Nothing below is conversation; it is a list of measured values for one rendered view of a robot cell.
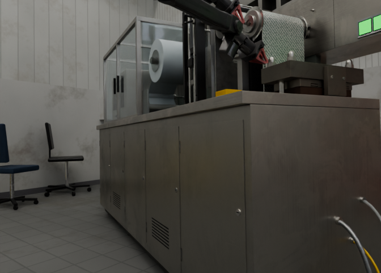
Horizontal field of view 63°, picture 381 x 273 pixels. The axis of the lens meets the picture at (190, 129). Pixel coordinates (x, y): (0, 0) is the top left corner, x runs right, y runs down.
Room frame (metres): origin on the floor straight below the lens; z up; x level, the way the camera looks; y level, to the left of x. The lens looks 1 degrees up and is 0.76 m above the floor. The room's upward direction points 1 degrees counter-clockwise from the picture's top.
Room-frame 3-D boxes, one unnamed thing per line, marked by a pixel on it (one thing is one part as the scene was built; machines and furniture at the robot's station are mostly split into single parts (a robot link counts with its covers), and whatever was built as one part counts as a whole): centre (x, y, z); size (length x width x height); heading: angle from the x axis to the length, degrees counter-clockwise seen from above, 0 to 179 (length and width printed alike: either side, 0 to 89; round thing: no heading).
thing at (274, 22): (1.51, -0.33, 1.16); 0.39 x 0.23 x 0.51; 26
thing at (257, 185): (2.21, 0.10, 0.43); 2.52 x 0.64 x 0.86; 26
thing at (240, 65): (1.35, -0.22, 1.05); 0.06 x 0.05 x 0.31; 116
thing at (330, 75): (1.18, -0.56, 0.97); 0.10 x 0.03 x 0.11; 116
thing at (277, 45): (1.34, -0.41, 1.11); 0.23 x 0.01 x 0.18; 116
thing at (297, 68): (1.25, -0.50, 1.00); 0.40 x 0.16 x 0.06; 116
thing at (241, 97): (2.20, 0.11, 0.88); 2.52 x 0.66 x 0.04; 26
